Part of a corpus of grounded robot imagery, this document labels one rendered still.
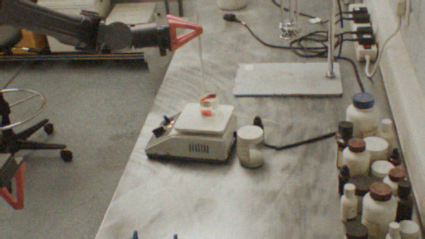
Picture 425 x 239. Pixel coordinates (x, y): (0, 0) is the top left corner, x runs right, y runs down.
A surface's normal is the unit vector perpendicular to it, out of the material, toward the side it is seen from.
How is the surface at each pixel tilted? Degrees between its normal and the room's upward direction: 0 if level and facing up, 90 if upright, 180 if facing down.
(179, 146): 90
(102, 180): 0
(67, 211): 0
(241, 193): 0
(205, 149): 90
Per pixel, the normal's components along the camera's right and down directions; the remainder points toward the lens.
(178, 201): -0.07, -0.86
